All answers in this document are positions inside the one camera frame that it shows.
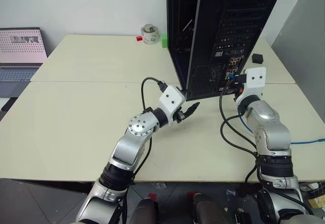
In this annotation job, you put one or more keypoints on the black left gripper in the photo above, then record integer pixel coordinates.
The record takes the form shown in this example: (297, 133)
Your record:
(180, 115)

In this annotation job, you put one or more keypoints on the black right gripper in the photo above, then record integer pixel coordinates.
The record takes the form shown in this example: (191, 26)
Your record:
(238, 89)

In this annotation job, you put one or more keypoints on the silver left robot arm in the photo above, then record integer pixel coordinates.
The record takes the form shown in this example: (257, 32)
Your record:
(132, 147)

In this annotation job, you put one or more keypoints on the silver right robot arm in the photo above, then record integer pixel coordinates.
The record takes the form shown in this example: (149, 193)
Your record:
(271, 132)

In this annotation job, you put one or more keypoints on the black computer tower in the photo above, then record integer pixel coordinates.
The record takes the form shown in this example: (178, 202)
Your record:
(215, 31)

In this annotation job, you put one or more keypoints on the small black box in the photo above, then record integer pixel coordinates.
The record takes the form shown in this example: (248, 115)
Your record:
(257, 58)

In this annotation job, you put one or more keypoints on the green block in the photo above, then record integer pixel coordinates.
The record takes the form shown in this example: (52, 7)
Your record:
(164, 41)

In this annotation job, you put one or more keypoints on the small red block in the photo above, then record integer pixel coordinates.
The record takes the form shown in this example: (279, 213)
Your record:
(138, 38)

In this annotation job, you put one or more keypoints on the silver metal cylinder weight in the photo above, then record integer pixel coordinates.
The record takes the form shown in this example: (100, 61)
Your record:
(149, 28)

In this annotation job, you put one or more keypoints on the dark rounded shape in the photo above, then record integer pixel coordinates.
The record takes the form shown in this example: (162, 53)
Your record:
(205, 208)
(146, 211)

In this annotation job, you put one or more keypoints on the yellow foam piece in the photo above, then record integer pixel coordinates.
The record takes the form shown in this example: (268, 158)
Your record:
(315, 204)

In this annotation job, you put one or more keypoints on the grey open laptop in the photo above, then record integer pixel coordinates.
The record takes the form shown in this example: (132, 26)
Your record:
(19, 48)

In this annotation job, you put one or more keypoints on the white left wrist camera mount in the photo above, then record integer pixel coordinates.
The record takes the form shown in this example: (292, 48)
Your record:
(171, 99)

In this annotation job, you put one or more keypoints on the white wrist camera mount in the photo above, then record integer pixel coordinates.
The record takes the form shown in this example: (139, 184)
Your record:
(171, 99)
(255, 80)

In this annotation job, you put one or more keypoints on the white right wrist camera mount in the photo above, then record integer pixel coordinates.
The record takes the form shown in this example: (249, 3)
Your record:
(255, 80)

